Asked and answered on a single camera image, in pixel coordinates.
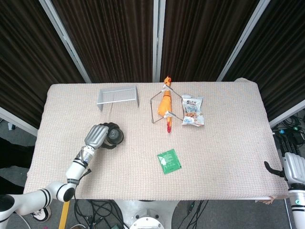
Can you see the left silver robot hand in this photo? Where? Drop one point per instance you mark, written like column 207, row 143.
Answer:
column 96, row 136

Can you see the black round object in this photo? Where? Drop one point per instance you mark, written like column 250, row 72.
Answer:
column 114, row 134

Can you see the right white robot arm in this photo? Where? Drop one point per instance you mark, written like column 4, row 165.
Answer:
column 297, row 206

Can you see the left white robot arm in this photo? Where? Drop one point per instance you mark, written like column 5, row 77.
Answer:
column 75, row 170

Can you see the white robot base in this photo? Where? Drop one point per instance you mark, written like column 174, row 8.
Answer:
column 147, row 214

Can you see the silver mesh metal shelf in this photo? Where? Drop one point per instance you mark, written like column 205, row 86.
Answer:
column 118, row 95

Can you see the orange rubber chicken toy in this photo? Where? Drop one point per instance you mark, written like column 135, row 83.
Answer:
column 164, row 105

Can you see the green foil sachet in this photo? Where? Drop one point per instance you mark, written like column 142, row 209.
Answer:
column 169, row 161

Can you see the black trouser leg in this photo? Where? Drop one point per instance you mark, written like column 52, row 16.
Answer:
column 14, row 152

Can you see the yellow floor tape strip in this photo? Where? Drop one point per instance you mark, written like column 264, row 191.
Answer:
column 64, row 214

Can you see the black and white sneaker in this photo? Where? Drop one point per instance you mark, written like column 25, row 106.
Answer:
column 43, row 214

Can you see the dark brown curtain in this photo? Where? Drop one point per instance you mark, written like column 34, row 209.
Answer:
column 202, row 40
column 26, row 59
column 283, row 62
column 112, row 40

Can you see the white snack bag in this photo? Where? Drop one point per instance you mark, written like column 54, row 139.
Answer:
column 193, row 111

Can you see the beige waffle tablecloth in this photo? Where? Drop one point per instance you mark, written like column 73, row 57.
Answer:
column 202, row 155

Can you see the white partition post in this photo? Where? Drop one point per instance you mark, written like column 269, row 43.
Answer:
column 16, row 121
column 245, row 40
column 64, row 38
column 158, row 40
column 288, row 113

